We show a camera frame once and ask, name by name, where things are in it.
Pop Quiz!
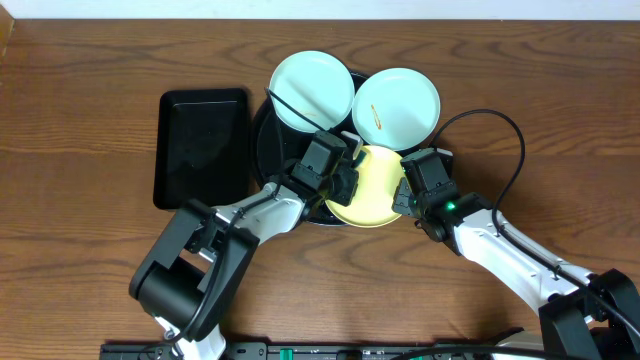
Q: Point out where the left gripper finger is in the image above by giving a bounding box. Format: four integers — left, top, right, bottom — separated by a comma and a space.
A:
340, 131, 363, 160
328, 167, 359, 206

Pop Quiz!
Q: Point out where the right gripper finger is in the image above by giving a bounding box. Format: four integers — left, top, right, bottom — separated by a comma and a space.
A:
392, 177, 415, 216
436, 148, 453, 178

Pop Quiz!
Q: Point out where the yellow plate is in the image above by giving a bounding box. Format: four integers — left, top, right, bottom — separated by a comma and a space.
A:
326, 145, 404, 228

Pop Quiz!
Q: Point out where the light blue plate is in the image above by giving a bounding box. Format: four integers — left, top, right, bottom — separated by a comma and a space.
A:
352, 68, 441, 151
268, 51, 355, 130

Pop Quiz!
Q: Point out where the green yellow sponge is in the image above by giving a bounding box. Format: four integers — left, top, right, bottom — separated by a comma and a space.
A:
351, 150, 367, 168

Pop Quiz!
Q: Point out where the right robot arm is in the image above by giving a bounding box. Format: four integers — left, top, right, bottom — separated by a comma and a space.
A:
393, 148, 639, 359

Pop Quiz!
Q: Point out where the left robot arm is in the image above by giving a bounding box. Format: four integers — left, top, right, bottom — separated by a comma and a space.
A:
129, 131, 363, 359

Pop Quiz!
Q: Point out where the black round tray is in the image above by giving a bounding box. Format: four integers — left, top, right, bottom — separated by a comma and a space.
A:
251, 96, 349, 226

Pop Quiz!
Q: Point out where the black rectangular tray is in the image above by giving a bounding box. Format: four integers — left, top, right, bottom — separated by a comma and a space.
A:
153, 88, 250, 210

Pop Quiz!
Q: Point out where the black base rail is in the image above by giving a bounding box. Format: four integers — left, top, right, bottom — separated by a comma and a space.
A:
98, 327, 546, 360

